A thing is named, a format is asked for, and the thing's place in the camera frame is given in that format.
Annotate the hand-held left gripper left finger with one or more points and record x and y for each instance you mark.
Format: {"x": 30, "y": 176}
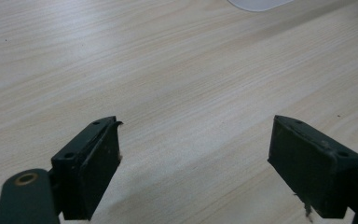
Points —
{"x": 87, "y": 168}

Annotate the white plate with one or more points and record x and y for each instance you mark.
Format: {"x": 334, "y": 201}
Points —
{"x": 259, "y": 4}

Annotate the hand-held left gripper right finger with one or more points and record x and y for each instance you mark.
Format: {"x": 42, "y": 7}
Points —
{"x": 310, "y": 168}

